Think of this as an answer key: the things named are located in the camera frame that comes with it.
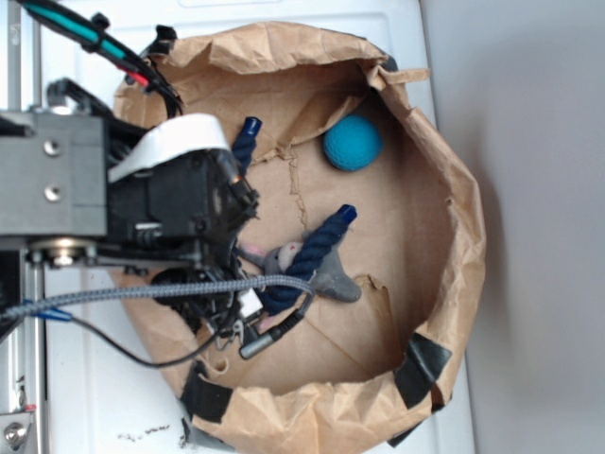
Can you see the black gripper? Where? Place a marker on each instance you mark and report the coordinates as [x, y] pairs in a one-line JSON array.
[[184, 215]]

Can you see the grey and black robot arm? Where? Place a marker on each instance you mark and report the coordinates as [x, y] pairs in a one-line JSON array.
[[80, 186]]

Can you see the teal blue ball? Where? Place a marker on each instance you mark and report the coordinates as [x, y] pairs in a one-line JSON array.
[[353, 143]]

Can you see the grey plush mouse toy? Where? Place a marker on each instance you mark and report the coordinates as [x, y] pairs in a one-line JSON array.
[[329, 279]]

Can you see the brown paper lined bin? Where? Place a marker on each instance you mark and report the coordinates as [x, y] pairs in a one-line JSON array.
[[380, 347]]

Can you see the aluminium frame rail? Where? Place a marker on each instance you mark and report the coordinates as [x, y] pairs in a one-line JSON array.
[[24, 422]]

